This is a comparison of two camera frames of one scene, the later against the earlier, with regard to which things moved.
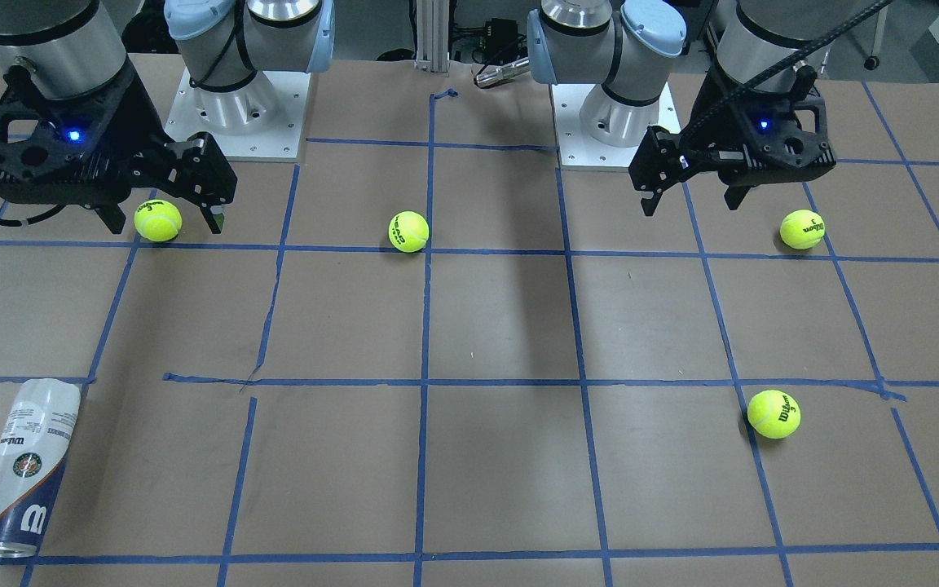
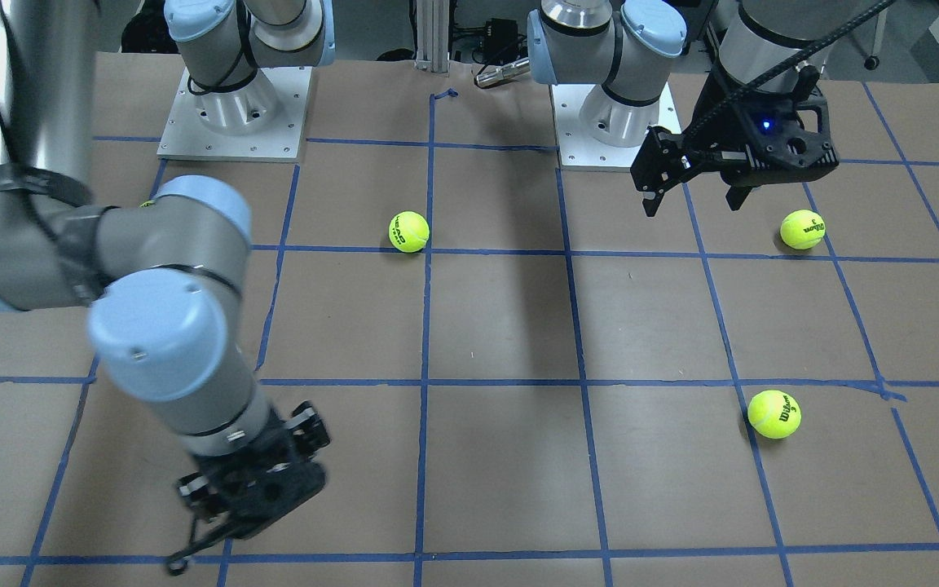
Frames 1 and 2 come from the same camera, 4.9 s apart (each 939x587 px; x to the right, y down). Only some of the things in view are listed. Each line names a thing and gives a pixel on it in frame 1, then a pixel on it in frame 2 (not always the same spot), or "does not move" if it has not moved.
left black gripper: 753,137 does not move
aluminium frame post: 432,46 does not move
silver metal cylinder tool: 504,73 does not move
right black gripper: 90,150 to 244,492
